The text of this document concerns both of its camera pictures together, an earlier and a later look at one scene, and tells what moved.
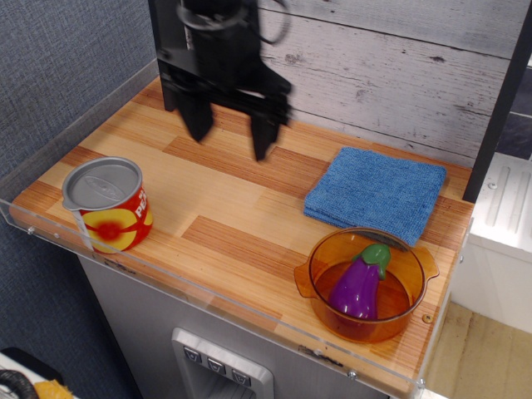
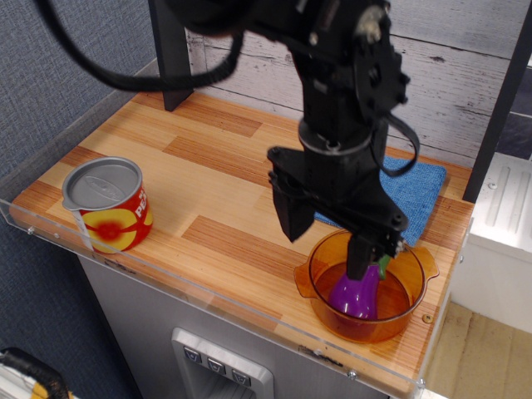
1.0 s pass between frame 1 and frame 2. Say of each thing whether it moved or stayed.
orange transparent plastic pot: stayed
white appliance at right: stayed
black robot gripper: moved
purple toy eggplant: stayed
